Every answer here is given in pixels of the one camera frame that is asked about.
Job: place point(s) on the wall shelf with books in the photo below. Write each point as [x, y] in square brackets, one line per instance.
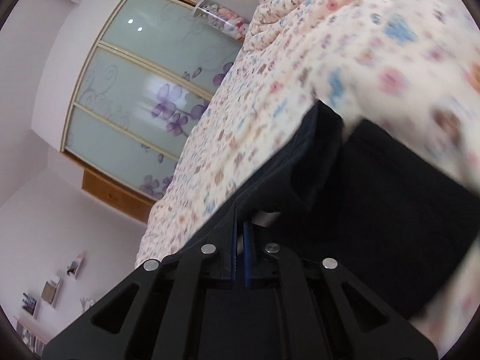
[30, 304]

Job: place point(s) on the white ornate small shelf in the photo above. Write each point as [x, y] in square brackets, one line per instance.
[86, 303]

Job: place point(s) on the wall shelf with brown box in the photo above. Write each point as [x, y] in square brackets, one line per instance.
[51, 289]

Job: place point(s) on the clear tube of plush toys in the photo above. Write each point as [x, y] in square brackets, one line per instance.
[222, 19]

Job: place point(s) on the black pants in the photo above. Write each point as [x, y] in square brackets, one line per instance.
[398, 224]

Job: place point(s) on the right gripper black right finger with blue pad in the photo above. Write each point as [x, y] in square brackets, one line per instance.
[327, 312]

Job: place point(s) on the sliding glass door wardrobe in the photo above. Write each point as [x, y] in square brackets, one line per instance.
[145, 84]

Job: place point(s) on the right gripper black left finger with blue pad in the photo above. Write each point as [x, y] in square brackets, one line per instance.
[156, 310]

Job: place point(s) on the wooden bookcase with books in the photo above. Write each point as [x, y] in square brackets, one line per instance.
[32, 336]

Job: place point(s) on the wall shelf with small items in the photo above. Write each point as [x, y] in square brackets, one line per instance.
[74, 266]

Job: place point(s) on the floral bear print bedspread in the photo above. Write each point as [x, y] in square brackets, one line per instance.
[410, 66]

